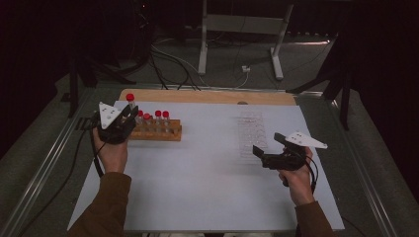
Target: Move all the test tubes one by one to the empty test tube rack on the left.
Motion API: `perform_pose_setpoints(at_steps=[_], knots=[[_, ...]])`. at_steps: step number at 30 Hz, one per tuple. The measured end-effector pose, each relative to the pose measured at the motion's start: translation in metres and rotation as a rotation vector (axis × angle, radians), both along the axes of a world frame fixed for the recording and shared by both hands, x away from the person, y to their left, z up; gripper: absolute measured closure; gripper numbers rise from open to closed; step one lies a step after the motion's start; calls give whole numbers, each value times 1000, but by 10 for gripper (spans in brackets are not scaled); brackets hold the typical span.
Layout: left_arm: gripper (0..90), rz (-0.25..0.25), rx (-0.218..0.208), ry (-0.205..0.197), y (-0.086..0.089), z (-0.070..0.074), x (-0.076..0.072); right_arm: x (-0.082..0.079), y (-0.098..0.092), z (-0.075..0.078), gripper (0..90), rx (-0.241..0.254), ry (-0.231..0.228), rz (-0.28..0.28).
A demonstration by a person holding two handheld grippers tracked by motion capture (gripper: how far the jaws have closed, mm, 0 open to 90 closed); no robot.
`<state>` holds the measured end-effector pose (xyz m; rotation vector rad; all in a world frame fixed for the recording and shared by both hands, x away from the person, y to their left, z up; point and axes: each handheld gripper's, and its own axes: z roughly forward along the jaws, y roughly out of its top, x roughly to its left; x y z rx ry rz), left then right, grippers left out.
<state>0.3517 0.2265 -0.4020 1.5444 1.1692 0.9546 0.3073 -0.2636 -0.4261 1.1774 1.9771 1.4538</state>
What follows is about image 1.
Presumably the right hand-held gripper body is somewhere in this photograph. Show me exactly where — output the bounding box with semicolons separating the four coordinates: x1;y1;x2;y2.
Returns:
261;131;329;172

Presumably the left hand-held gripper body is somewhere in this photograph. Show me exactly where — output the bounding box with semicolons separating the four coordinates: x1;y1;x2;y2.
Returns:
93;102;136;145

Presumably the clear plastic tube rack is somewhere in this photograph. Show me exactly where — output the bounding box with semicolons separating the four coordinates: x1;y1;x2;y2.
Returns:
237;111;269;161

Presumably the wooden test tube rack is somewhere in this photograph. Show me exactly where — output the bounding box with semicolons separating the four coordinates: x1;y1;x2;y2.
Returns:
127;118;183;142

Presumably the person's left hand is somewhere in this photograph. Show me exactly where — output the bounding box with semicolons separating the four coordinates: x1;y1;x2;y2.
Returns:
92;126;129;175

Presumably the person's right hand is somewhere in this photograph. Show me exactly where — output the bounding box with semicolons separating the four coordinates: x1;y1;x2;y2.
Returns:
278;146;315;207

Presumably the black stand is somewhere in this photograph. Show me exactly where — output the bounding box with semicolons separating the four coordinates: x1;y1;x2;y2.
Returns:
286;33;353;131
67;53;137;119

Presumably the white table mat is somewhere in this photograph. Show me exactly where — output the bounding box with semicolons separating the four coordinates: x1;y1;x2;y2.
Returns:
67;100;345;233

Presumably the right hand-held gripper cable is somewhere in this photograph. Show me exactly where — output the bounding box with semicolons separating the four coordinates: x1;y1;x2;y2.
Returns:
304;156;319;196

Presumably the hand-held gripper cable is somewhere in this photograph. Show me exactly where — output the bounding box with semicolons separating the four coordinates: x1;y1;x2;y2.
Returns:
90;129;107;179
304;156;319;196

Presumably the left hand-held gripper cable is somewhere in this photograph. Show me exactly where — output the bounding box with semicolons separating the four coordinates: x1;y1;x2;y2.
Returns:
90;129;107;179

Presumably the black cable bundle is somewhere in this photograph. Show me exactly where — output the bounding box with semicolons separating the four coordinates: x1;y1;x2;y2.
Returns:
149;45;203;92

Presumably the black floor cable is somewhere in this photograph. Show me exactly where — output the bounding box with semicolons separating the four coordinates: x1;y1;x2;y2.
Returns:
19;115;112;237

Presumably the aluminium rail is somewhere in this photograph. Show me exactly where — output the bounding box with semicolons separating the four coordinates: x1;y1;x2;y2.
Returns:
329;98;400;237
0;88;95;237

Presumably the white cable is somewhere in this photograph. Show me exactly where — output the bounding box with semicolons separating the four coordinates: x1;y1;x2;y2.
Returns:
234;70;250;90

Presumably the grey metal stand frame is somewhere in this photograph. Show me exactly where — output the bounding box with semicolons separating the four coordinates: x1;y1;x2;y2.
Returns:
197;0;294;81

